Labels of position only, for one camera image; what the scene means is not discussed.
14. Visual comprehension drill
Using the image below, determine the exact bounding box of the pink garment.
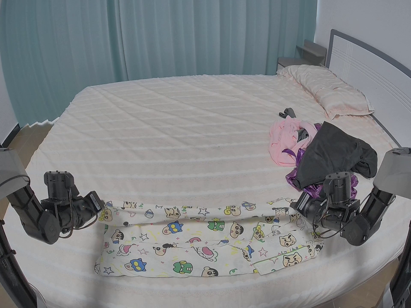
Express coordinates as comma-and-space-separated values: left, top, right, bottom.
269, 117, 317, 167

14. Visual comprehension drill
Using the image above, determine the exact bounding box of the black cable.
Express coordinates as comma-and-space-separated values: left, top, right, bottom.
311, 217, 342, 239
59, 217, 98, 238

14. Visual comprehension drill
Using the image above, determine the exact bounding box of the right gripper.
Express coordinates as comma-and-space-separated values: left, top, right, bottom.
290, 192, 325, 224

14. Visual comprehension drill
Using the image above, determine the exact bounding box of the white printed pyjama top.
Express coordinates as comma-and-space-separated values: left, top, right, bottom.
93, 196, 325, 278

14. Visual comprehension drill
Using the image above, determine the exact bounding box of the blue-green curtain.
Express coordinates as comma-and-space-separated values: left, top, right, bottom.
0, 0, 318, 126

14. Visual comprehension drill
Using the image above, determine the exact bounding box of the black garment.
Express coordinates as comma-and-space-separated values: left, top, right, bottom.
295, 121, 378, 189

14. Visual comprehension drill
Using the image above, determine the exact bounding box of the pale pink pillow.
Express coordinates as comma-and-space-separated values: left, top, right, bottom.
276, 64, 375, 121

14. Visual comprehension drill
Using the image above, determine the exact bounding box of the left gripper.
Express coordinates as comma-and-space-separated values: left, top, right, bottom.
72, 190, 106, 227

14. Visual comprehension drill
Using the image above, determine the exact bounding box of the bed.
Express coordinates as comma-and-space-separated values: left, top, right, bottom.
19, 28, 411, 308

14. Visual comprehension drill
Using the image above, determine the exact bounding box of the purple satin garment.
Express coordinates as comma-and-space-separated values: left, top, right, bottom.
282, 123, 358, 201

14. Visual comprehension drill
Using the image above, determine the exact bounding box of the dark grey garment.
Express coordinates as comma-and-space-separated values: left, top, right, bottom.
278, 107, 310, 142

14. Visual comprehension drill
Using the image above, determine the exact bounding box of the grey bedside table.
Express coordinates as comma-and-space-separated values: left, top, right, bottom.
277, 40, 327, 76

